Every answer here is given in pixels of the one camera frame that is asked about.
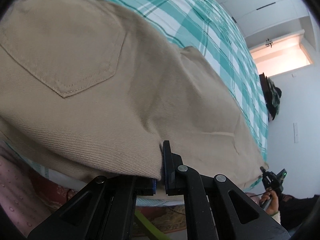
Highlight white door with handle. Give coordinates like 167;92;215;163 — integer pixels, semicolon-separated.
249;29;313;77

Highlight pink dotted pajama leg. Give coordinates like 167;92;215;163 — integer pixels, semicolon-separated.
1;142;51;236

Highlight teal plaid bed cover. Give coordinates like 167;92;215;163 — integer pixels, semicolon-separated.
22;0;270;190

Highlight khaki beige pants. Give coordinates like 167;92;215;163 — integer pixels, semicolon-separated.
1;0;265;189

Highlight white wardrobe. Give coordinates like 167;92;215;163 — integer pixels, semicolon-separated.
216;0;318;48

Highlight pile of dark clothes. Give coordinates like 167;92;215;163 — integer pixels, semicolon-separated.
266;77;282;120

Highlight person right hand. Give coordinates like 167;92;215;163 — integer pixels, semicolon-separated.
259;189;279;216

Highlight dark wooden nightstand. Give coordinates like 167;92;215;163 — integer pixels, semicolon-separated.
259;73;269;101

